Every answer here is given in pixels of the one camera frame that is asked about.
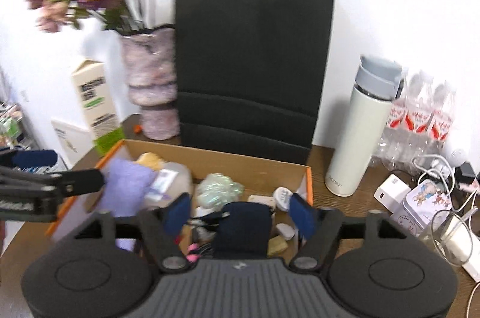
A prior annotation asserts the red cardboard box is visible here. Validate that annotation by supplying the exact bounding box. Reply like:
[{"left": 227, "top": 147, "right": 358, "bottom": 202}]
[{"left": 45, "top": 137, "right": 315, "bottom": 266}]

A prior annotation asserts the translucent white plastic box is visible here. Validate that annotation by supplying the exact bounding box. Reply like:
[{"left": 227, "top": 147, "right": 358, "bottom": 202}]
[{"left": 144, "top": 162, "right": 193, "bottom": 208}]

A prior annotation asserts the small white earbud case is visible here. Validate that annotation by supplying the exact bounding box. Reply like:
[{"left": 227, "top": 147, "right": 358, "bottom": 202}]
[{"left": 275, "top": 223, "right": 295, "bottom": 241}]

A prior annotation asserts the white usb charger block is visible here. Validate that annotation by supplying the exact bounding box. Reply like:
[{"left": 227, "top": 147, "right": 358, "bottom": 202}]
[{"left": 373, "top": 174, "right": 411, "bottom": 213}]

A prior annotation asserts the yellow white plush toy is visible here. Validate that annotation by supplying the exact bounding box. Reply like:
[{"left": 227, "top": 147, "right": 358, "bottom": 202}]
[{"left": 135, "top": 152, "right": 165, "bottom": 171}]

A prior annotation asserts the white round plastic lid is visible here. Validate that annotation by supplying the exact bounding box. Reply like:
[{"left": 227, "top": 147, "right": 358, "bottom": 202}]
[{"left": 272, "top": 186, "right": 293, "bottom": 212}]

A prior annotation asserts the white green milk carton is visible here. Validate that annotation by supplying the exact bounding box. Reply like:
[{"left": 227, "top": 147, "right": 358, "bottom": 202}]
[{"left": 72, "top": 59, "right": 125, "bottom": 156}]

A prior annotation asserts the wire storage rack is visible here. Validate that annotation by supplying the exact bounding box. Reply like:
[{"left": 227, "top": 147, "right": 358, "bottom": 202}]
[{"left": 0, "top": 103, "right": 38, "bottom": 150}]

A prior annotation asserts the clear water bottle middle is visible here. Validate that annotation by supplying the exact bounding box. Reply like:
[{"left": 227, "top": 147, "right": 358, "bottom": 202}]
[{"left": 402, "top": 72, "right": 433, "bottom": 164}]

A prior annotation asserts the pink black cable bundle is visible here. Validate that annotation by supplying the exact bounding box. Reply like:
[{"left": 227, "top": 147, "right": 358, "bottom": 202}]
[{"left": 184, "top": 241, "right": 217, "bottom": 265}]

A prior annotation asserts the black paper bag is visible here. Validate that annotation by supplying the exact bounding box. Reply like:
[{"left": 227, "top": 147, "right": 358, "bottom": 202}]
[{"left": 175, "top": 0, "right": 335, "bottom": 164}]

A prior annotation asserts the white thermos bottle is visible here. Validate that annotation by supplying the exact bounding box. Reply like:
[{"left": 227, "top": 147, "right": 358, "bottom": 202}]
[{"left": 325, "top": 55, "right": 403, "bottom": 197}]

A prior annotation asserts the purple marbled vase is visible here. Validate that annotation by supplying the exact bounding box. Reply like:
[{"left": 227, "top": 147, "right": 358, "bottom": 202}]
[{"left": 120, "top": 24, "right": 180, "bottom": 141}]

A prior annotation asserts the white board against wall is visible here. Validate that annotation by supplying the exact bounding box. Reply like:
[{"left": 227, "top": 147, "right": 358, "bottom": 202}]
[{"left": 51, "top": 121, "right": 93, "bottom": 166}]

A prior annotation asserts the white power strip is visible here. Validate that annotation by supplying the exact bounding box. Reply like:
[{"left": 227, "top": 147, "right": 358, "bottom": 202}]
[{"left": 443, "top": 217, "right": 479, "bottom": 282}]

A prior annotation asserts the white printed tin box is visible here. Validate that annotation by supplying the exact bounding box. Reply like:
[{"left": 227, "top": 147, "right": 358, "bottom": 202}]
[{"left": 391, "top": 179, "right": 452, "bottom": 237}]

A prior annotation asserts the clear water bottle left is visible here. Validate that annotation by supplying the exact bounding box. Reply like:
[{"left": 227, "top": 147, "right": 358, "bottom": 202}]
[{"left": 375, "top": 94, "right": 408, "bottom": 170}]

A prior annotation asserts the purple fabric drawstring bag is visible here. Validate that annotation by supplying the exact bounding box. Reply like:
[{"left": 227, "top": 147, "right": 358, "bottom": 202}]
[{"left": 97, "top": 157, "right": 159, "bottom": 251}]

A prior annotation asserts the iridescent green ball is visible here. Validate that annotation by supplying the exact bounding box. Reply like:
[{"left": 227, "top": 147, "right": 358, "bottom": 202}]
[{"left": 195, "top": 173, "right": 244, "bottom": 211}]

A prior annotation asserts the clear drinking glass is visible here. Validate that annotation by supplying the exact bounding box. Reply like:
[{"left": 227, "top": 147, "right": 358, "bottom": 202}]
[{"left": 418, "top": 210, "right": 473, "bottom": 267}]

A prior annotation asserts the navy blue zip pouch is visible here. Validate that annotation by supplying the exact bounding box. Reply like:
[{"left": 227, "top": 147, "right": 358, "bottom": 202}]
[{"left": 211, "top": 202, "right": 272, "bottom": 260}]

